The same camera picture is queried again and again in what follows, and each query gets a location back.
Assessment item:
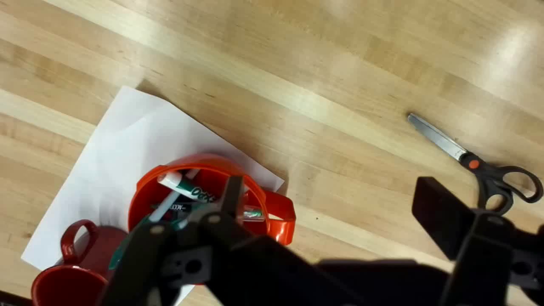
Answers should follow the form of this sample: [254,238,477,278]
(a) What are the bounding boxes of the orange cup with handle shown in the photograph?
[128,154,298,246]

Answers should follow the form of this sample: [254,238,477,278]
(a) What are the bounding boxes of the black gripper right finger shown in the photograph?
[412,175,544,306]

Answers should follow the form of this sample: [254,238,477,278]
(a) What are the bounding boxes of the red mug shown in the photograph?
[30,217,130,306]

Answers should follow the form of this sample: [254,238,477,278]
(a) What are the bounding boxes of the white paper sheet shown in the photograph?
[21,83,286,306]

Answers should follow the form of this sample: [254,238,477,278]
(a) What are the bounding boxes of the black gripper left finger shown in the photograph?
[96,173,286,306]

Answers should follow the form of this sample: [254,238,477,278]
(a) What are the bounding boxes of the white marker green label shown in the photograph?
[157,170,220,204]

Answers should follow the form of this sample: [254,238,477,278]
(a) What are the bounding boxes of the black handled scissors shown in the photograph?
[405,110,544,216]

